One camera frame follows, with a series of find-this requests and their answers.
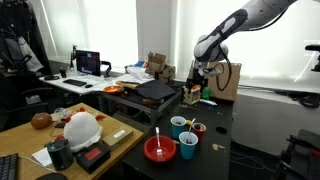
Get white plastic fork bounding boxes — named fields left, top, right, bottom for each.
left=155, top=127, right=163, bottom=158

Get black monitor screen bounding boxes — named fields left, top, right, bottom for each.
left=76, top=50, right=101, bottom=76

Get blue plastic bin lid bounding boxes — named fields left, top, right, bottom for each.
left=135, top=80, right=175, bottom=100

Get blue cup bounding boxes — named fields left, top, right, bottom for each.
left=171, top=116, right=186, bottom=139
left=179, top=131, right=198, bottom=160

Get brown cardboard box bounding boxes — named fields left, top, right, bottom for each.
left=147, top=52, right=176, bottom=83

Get red bowl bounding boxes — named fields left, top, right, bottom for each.
left=143, top=135, right=177, bottom=163

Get blue cup right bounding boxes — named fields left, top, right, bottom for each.
left=171, top=116, right=186, bottom=139

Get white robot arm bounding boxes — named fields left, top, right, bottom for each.
left=194, top=0, right=320, bottom=92

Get orange bowl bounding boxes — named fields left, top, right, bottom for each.
left=103, top=85, right=122, bottom=95

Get blue cup left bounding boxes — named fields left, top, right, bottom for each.
left=179, top=131, right=198, bottom=160

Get wooden desk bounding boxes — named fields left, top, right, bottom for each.
left=0, top=115, right=144, bottom=180

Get black cylindrical speaker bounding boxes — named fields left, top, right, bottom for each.
left=47, top=139, right=74, bottom=171

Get black keyboard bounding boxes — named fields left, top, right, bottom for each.
left=0, top=153, right=18, bottom=180

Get wooden toy box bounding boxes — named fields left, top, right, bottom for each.
left=183, top=85, right=201, bottom=105

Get brown football toy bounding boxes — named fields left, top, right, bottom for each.
left=31, top=113, right=52, bottom=130

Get tan rectangular box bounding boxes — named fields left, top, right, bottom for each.
left=102, top=127, right=133, bottom=151

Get green toy figure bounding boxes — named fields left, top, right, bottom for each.
left=202, top=87, right=212, bottom=100

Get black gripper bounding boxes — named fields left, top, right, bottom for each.
left=186, top=60, right=222, bottom=89

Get red plastic cup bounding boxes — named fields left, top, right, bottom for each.
left=192, top=123, right=206, bottom=141

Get yellow toy banana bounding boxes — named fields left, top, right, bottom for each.
left=186, top=120, right=192, bottom=126

